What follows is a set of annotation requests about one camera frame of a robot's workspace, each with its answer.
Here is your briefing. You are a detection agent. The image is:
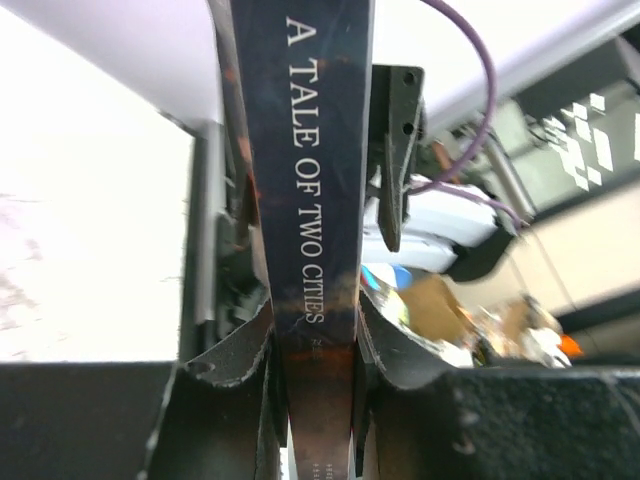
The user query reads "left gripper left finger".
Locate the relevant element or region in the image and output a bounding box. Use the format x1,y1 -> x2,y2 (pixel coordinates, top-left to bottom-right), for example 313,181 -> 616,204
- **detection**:
1,307 -> 280,479

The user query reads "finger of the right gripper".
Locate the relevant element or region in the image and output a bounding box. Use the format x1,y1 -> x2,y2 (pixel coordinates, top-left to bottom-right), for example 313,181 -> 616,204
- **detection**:
372,65 -> 423,252

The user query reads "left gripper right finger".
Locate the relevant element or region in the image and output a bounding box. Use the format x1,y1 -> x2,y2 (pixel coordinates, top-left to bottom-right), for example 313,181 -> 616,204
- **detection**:
357,298 -> 639,480

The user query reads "A Tale of Two Cities book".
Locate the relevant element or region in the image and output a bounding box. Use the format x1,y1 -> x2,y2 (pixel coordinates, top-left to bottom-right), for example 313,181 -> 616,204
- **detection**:
210,1 -> 374,479

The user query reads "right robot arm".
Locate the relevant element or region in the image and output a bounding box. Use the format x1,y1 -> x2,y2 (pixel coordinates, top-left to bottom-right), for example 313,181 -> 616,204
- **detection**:
362,65 -> 524,282

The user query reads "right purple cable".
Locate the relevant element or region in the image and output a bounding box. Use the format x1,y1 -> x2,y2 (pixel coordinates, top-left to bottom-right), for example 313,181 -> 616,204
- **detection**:
409,0 -> 531,231

